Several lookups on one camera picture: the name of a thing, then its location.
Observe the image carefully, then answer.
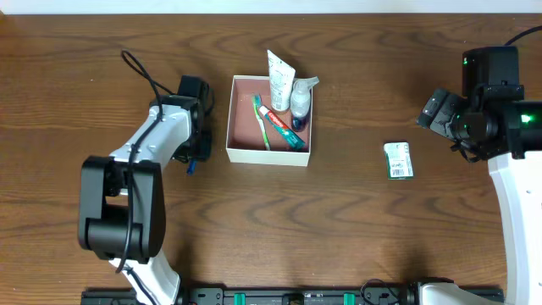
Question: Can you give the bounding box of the black camera cable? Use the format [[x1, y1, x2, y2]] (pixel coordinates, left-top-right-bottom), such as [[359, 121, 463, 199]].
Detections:
[[503, 25, 542, 47], [113, 49, 177, 305]]

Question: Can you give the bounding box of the white box pink interior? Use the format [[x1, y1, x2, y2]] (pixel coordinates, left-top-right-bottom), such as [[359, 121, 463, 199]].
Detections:
[[225, 75, 312, 167]]

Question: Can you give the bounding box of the black right camera cable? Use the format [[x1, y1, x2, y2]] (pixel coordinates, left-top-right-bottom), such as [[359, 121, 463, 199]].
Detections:
[[503, 25, 542, 47]]

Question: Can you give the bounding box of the white cosmetic squeeze tube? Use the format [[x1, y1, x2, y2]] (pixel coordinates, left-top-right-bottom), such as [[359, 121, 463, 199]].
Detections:
[[267, 50, 296, 113]]

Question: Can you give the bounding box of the blue disposable razor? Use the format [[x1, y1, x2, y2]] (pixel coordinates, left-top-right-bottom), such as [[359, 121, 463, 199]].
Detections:
[[186, 159, 197, 175]]

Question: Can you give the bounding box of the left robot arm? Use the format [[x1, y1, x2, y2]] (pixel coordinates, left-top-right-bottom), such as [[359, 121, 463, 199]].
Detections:
[[78, 95, 215, 304]]

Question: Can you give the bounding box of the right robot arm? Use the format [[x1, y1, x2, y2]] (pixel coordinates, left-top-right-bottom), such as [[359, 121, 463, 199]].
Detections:
[[417, 89, 541, 304]]

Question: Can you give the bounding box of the green white soap box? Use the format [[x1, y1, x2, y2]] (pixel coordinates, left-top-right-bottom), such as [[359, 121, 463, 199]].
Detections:
[[383, 141, 414, 180]]

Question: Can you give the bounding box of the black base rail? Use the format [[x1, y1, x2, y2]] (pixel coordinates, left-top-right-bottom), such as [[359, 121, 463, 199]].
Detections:
[[80, 286, 507, 305]]

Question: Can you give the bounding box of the clear pump spray bottle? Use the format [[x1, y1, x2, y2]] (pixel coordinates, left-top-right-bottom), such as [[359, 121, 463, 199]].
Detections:
[[290, 76, 319, 132]]

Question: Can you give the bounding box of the black left camera cable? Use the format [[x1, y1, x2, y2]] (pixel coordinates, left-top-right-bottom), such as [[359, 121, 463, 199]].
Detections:
[[113, 49, 177, 305]]

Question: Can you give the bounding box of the green toothbrush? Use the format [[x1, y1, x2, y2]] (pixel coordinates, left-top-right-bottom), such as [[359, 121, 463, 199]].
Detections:
[[252, 95, 271, 151]]

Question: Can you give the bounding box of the teal white toothpaste tube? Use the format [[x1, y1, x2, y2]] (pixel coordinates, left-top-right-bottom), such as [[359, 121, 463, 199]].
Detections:
[[258, 105, 306, 151]]

